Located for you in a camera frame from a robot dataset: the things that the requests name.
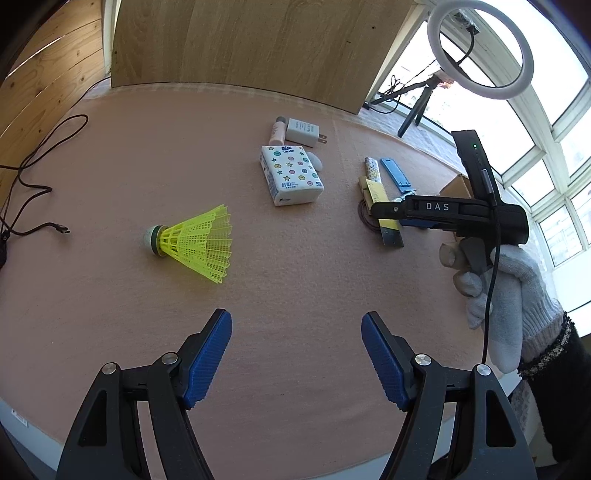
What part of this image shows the blue plastic phone stand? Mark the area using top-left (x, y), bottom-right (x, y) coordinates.
top-left (380, 158), bottom-right (415, 196)

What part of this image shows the yellow black box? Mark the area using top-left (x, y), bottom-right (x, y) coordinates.
top-left (358, 176), bottom-right (404, 248)

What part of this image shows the dark red hair tie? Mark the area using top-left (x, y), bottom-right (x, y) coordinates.
top-left (356, 200), bottom-right (381, 231)

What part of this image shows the patterned white lighter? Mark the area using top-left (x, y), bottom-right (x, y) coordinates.
top-left (365, 157), bottom-right (382, 183)

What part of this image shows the small white translucent cap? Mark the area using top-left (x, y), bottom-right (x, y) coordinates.
top-left (307, 151), bottom-right (324, 172)

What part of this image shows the yellow plastic shuttlecock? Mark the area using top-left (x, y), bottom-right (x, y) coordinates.
top-left (144, 205), bottom-right (232, 284)

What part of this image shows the star patterned tissue pack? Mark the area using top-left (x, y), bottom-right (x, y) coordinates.
top-left (259, 145), bottom-right (325, 207)

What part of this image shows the white USB wall charger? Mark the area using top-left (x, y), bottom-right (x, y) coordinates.
top-left (286, 118), bottom-right (328, 148)

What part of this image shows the small pink cosmetic bottle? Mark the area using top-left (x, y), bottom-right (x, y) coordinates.
top-left (267, 116), bottom-right (287, 146)

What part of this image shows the right black sleeve forearm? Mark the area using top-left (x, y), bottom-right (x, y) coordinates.
top-left (518, 315), bottom-right (590, 479)

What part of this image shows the right white gloved hand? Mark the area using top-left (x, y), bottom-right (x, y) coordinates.
top-left (439, 239), bottom-right (564, 374)

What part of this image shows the open cardboard box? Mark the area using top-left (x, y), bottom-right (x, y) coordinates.
top-left (440, 174), bottom-right (474, 199)

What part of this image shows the black tripod stand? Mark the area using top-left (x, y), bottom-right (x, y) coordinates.
top-left (362, 75), bottom-right (445, 139)

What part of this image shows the large wooden board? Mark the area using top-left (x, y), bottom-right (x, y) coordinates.
top-left (111, 0), bottom-right (417, 113)

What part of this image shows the pine wood headboard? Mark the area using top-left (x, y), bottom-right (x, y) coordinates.
top-left (1, 0), bottom-right (105, 193)

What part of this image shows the white ring light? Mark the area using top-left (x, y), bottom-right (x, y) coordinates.
top-left (427, 0), bottom-right (535, 100)

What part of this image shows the black charging cable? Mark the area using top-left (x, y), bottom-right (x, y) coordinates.
top-left (0, 113), bottom-right (90, 273)

